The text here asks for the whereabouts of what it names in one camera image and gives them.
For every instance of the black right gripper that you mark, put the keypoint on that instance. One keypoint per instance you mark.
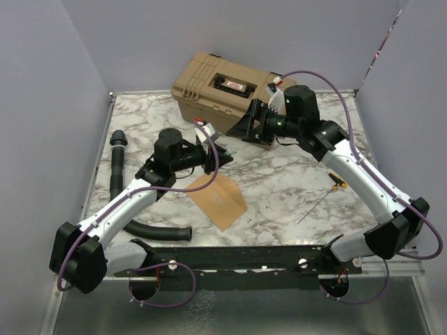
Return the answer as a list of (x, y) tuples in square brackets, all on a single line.
[(258, 111)]

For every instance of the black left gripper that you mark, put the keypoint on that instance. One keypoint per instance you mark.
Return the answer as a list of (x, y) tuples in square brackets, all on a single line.
[(209, 158)]

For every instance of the brown kraft envelope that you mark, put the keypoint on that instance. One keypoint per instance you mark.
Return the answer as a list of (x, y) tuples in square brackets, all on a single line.
[(222, 201)]

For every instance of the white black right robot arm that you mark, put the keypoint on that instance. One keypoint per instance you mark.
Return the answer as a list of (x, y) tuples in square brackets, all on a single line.
[(399, 217)]

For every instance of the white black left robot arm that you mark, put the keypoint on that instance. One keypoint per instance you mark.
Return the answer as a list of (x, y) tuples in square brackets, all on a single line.
[(81, 254)]

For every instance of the tan plastic toolbox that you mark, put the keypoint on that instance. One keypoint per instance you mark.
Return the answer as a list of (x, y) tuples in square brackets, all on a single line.
[(219, 91)]

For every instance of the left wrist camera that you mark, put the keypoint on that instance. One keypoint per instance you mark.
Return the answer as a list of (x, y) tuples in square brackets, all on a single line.
[(205, 130)]

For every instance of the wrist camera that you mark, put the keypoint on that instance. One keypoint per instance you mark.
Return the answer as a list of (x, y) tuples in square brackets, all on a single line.
[(276, 101), (205, 130)]

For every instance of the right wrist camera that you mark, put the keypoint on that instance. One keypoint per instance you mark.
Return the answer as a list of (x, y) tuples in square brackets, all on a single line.
[(276, 101)]

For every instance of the yellow black handled screwdriver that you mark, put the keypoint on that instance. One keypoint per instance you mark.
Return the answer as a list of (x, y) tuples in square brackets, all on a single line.
[(338, 182)]

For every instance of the black metal base rail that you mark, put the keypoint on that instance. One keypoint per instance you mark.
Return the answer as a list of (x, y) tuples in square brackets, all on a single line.
[(239, 268)]

